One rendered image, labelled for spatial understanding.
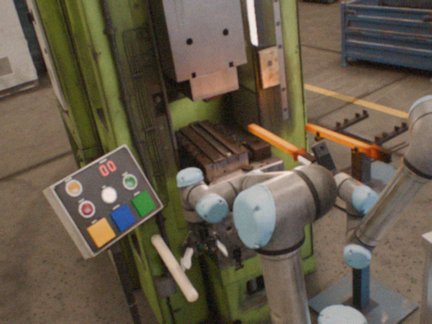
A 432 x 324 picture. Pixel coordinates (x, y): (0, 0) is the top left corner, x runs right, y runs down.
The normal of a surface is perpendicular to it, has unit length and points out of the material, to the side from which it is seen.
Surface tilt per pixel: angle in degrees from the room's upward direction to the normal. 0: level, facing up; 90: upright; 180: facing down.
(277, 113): 90
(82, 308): 0
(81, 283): 0
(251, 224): 82
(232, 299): 89
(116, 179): 60
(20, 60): 90
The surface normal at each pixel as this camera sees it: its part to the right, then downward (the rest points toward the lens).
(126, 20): 0.41, 0.39
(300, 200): 0.33, -0.13
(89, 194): 0.59, -0.24
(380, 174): -0.14, -0.87
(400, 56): -0.74, 0.41
